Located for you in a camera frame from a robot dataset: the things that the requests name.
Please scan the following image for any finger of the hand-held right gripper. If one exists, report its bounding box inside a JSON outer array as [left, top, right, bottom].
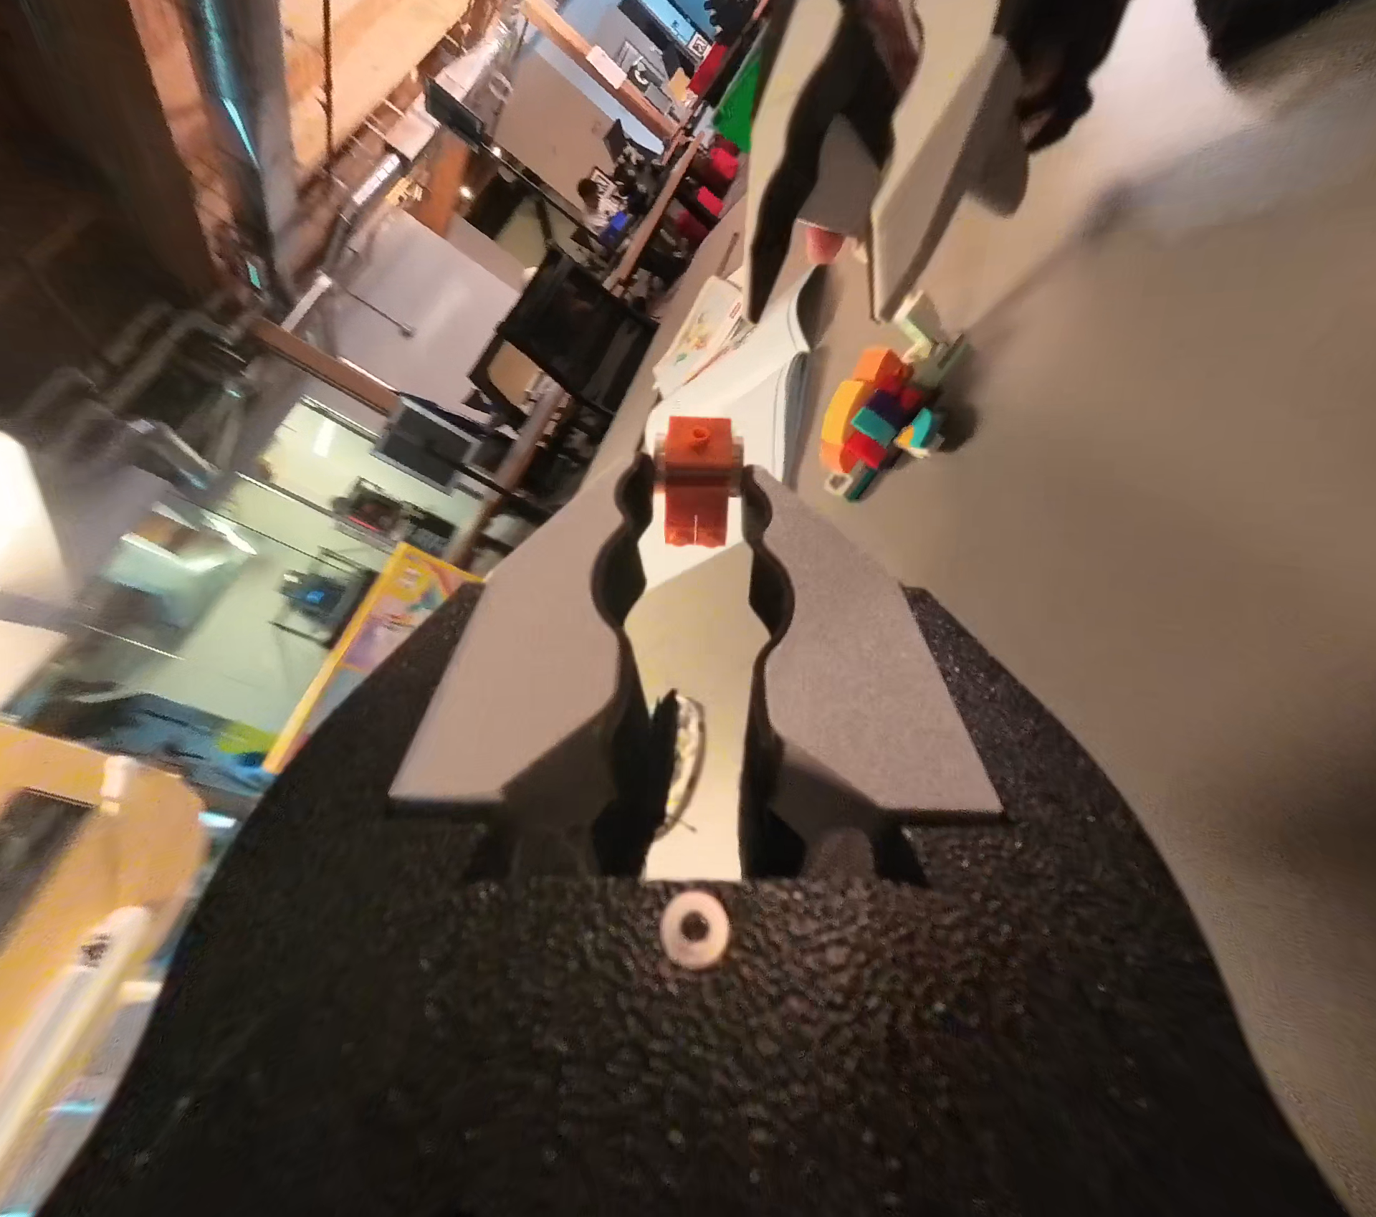
[[744, 0, 852, 323], [864, 0, 1039, 323]]

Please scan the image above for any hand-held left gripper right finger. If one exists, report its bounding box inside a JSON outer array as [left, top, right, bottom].
[[735, 469, 1004, 826]]

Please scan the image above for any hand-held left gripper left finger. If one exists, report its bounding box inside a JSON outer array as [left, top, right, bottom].
[[387, 452, 662, 810]]

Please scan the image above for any small orange lego assembly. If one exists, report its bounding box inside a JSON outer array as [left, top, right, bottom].
[[649, 416, 745, 550]]

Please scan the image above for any colourful lego body assembly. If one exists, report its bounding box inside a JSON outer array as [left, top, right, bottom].
[[818, 292, 969, 503]]

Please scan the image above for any yellow lego set box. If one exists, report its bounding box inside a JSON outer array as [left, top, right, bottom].
[[262, 539, 486, 773]]

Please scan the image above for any white round lego base assembly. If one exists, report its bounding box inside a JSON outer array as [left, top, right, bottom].
[[645, 688, 708, 837]]

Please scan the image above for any open lego instruction booklet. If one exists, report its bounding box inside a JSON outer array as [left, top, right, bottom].
[[649, 265, 824, 487]]

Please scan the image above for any green plastic bin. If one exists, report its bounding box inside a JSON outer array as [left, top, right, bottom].
[[712, 39, 778, 159]]

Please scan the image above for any black mesh chair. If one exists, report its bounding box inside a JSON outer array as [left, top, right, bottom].
[[468, 244, 659, 423]]

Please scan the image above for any wooden book stand white base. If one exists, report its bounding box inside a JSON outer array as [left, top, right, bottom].
[[0, 717, 216, 1217]]

